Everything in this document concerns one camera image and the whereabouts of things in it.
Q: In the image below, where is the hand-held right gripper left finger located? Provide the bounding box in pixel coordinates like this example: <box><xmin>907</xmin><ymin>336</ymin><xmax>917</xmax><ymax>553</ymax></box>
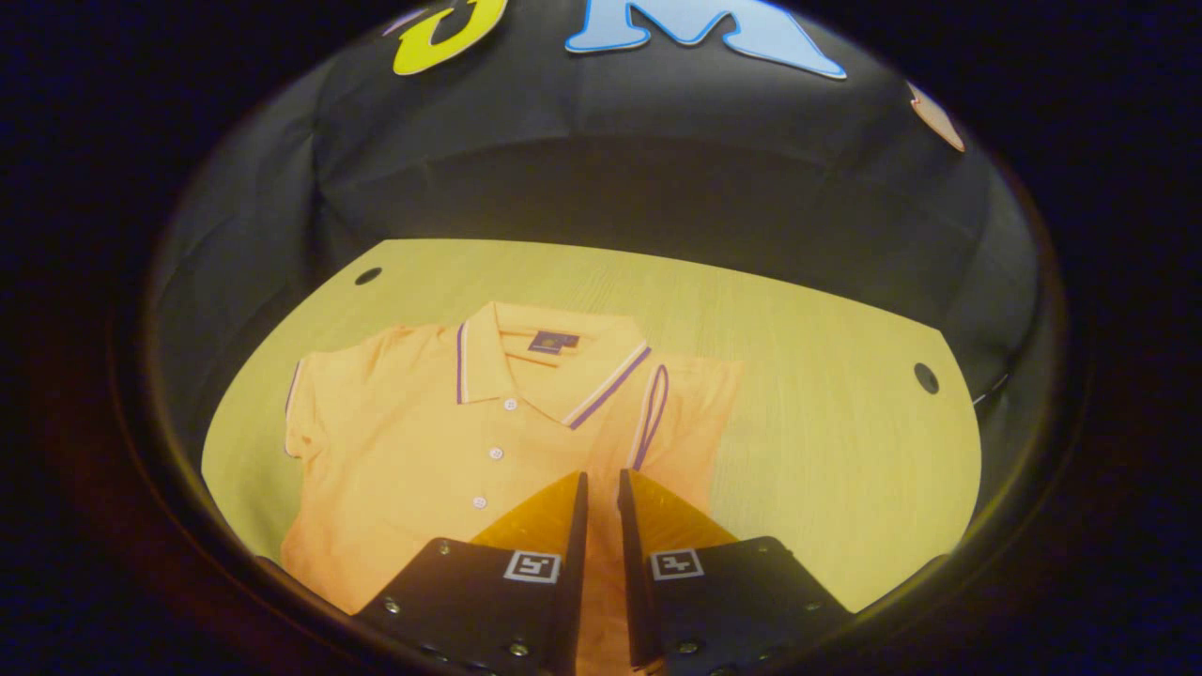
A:
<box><xmin>357</xmin><ymin>471</ymin><xmax>591</xmax><ymax>676</ymax></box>

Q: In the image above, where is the black backdrop cloth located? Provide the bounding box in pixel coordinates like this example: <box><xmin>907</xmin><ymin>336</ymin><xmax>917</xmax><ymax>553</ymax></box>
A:
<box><xmin>150</xmin><ymin>0</ymin><xmax>1062</xmax><ymax>452</ymax></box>

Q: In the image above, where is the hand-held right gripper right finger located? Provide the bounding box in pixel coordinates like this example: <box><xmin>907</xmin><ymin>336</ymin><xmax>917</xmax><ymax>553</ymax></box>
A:
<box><xmin>617</xmin><ymin>469</ymin><xmax>855</xmax><ymax>676</ymax></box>

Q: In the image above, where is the orange polo T-shirt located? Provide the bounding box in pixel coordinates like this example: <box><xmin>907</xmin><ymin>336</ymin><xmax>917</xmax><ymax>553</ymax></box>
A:
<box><xmin>280</xmin><ymin>300</ymin><xmax>745</xmax><ymax>676</ymax></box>

